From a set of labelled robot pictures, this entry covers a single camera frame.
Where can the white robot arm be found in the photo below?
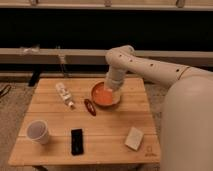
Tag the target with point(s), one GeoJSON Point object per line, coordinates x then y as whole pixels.
{"type": "Point", "coordinates": [187, 118]}

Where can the wooden table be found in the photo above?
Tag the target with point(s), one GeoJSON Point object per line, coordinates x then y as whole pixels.
{"type": "Point", "coordinates": [103, 135]}

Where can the clear plastic bottle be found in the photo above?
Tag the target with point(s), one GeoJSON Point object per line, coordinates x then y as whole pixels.
{"type": "Point", "coordinates": [65, 95]}

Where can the black rectangular device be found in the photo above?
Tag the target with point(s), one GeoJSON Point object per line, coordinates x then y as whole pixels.
{"type": "Point", "coordinates": [77, 142]}

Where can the white sponge block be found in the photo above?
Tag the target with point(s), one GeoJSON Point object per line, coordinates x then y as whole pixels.
{"type": "Point", "coordinates": [134, 138]}

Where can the orange ceramic bowl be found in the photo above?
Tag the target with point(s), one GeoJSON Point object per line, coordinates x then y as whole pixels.
{"type": "Point", "coordinates": [103, 96]}

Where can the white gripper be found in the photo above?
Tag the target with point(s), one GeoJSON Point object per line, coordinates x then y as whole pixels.
{"type": "Point", "coordinates": [115, 78]}

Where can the grey metal rail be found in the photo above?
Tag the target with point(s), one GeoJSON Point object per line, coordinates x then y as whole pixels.
{"type": "Point", "coordinates": [97, 57]}

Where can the white paper cup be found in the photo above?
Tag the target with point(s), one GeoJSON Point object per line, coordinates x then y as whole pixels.
{"type": "Point", "coordinates": [37, 131]}

